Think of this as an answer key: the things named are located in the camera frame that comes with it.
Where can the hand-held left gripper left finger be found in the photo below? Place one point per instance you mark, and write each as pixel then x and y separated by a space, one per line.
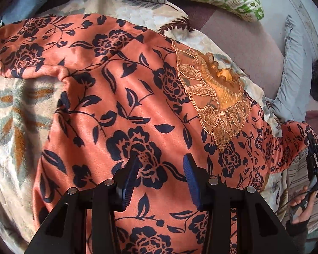
pixel 130 176

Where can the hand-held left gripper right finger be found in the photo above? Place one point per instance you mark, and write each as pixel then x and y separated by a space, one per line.
pixel 192 180

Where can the orange floral garment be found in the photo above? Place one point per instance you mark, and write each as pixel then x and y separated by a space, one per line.
pixel 116 90

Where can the person's right forearm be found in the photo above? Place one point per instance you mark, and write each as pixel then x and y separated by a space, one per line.
pixel 296 229

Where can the person's right hand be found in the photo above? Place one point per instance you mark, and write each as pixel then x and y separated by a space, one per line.
pixel 303 211

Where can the grey ruffled pillow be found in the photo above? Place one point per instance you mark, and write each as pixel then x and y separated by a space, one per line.
pixel 294 66

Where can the mauve quilted bed sheet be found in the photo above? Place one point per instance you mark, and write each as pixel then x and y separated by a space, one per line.
pixel 241 45

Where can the cream leaf-print blanket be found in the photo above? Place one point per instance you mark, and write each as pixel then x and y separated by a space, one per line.
pixel 16 105

